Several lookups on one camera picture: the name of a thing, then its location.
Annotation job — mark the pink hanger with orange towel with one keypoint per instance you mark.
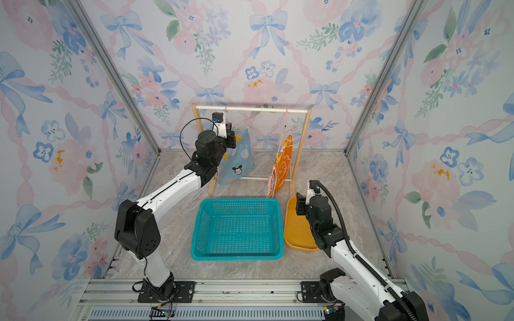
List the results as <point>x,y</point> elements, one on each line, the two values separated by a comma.
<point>287,128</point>

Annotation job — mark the left aluminium corner post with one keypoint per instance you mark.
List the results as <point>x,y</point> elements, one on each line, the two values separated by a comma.
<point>85,24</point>

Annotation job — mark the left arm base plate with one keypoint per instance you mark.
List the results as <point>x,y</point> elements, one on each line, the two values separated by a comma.
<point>176,292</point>

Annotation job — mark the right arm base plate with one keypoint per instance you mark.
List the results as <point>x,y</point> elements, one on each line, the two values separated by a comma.
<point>311,292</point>

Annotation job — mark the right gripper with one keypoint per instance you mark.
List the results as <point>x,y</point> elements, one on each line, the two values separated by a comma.
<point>300,204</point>

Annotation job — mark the right aluminium corner post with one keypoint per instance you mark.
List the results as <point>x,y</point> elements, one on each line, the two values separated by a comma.
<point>411,19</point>

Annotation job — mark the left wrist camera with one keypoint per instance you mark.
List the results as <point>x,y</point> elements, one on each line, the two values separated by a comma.
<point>219,122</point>

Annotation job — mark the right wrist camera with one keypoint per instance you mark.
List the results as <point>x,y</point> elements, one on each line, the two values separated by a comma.
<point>313,189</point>

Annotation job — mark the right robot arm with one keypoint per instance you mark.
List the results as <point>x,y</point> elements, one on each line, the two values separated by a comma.
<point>355,282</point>

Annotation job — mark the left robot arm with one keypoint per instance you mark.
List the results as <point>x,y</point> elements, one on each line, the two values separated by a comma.
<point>136,223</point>

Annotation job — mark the aluminium corner post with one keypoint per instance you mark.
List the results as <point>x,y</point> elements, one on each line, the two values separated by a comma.
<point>85,24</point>
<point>411,19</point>

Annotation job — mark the wooden hanger rack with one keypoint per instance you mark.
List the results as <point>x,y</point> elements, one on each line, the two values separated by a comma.
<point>291,179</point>

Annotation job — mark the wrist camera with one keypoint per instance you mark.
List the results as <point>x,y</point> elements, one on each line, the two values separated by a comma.
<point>313,189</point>
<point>219,122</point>

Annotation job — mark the light blue towel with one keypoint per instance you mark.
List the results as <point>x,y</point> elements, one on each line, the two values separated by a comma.
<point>238,162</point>

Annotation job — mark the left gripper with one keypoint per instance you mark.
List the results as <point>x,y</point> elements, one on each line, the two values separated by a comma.
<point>230,138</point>

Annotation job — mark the yellow plastic tray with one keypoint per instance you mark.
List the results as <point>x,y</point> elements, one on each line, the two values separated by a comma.
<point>297,233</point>

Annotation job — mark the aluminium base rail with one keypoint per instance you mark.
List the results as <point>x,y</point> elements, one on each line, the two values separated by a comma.
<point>213,300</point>

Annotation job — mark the orange patterned towel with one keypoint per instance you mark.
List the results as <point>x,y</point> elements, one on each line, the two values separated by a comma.
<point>281,167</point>

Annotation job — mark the teal plastic basket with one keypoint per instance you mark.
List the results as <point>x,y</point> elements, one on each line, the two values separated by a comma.
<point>238,230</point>

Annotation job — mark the pink hanger with blue towel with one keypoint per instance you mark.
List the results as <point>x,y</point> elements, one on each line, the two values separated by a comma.
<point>231,117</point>

